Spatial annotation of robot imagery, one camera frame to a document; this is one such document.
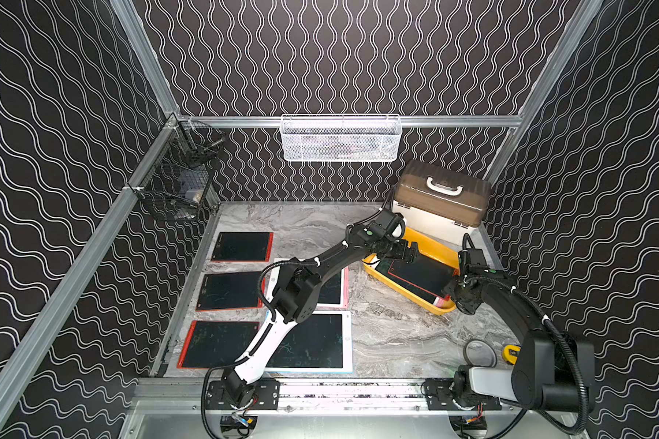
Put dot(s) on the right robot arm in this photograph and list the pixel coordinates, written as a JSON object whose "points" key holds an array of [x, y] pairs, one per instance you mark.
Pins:
{"points": [[554, 371]]}

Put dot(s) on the large red writing tablet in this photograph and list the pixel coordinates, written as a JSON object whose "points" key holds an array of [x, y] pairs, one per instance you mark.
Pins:
{"points": [[211, 344]]}

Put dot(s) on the black wire wall basket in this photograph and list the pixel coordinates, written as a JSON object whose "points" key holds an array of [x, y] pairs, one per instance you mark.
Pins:
{"points": [[179, 187]]}

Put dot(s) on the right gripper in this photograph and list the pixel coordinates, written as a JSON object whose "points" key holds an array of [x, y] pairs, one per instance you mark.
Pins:
{"points": [[469, 305]]}

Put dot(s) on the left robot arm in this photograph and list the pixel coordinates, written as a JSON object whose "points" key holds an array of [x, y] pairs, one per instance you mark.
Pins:
{"points": [[296, 295]]}

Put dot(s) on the blue white writing tablet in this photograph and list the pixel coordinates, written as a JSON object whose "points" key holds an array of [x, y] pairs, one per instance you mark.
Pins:
{"points": [[322, 344]]}

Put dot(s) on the yellow tape measure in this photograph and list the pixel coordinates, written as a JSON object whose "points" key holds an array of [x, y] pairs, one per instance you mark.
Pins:
{"points": [[511, 354]]}

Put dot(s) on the yellow storage tray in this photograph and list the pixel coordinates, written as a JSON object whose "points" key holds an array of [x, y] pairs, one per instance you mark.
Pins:
{"points": [[428, 247]]}

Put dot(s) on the brown white storage case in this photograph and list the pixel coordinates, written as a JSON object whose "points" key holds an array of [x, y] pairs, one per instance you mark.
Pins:
{"points": [[439, 202]]}

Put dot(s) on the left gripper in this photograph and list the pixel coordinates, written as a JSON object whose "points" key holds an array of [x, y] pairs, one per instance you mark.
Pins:
{"points": [[405, 251]]}

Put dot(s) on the adhesive tape roll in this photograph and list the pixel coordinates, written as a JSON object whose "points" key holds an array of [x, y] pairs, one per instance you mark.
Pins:
{"points": [[479, 353]]}

